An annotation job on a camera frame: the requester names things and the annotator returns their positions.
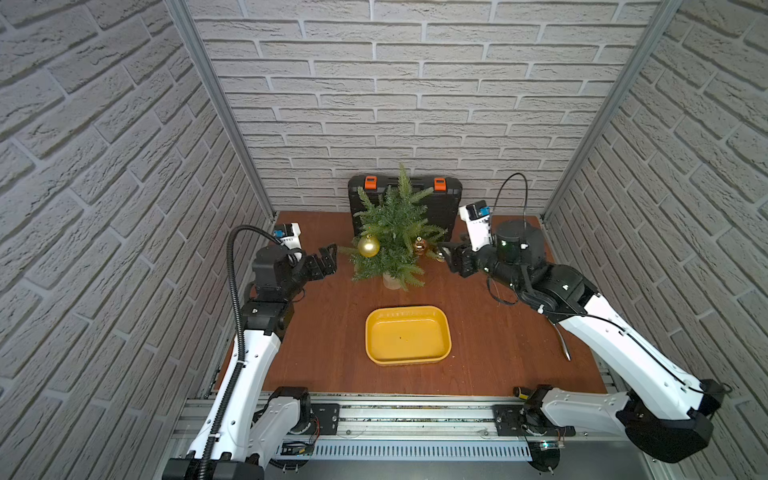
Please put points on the black tool case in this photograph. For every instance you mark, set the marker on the black tool case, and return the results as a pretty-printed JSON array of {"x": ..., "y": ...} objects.
[{"x": 442, "y": 204}]

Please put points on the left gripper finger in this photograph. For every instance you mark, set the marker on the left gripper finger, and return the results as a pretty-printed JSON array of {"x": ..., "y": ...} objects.
[
  {"x": 328, "y": 268},
  {"x": 329, "y": 252}
]

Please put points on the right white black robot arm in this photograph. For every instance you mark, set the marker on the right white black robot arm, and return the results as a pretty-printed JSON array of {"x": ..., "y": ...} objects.
[{"x": 666, "y": 412}]

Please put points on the yellow plastic tray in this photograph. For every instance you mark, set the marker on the yellow plastic tray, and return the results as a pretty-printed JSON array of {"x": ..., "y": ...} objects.
[{"x": 408, "y": 335}]

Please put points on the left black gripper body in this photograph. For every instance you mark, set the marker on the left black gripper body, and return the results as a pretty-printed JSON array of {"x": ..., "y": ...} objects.
[{"x": 315, "y": 267}]

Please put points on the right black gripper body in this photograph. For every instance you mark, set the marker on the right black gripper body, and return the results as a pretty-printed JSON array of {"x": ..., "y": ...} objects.
[{"x": 465, "y": 259}]

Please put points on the small green christmas tree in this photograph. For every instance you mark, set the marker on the small green christmas tree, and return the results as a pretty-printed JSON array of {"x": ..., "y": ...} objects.
[{"x": 397, "y": 221}]

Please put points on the aluminium mounting rail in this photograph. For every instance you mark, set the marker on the aluminium mounting rail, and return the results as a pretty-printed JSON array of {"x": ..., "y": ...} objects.
[{"x": 361, "y": 427}]

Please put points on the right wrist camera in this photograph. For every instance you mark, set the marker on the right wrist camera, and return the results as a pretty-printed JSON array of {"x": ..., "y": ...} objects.
[{"x": 476, "y": 216}]

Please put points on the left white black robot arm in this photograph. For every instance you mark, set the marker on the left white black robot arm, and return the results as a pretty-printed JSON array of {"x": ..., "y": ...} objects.
[{"x": 252, "y": 360}]

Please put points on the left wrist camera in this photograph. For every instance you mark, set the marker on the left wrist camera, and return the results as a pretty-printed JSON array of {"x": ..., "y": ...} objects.
[{"x": 288, "y": 234}]

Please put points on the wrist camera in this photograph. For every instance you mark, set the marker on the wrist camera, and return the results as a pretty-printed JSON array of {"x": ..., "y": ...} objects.
[
  {"x": 476, "y": 216},
  {"x": 288, "y": 234}
]

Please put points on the brown shiny ball ornament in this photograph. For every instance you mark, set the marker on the brown shiny ball ornament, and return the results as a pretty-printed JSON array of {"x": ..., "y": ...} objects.
[{"x": 420, "y": 246}]

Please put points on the matte gold ball ornament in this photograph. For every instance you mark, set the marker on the matte gold ball ornament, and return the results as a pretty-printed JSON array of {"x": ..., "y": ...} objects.
[{"x": 368, "y": 246}]

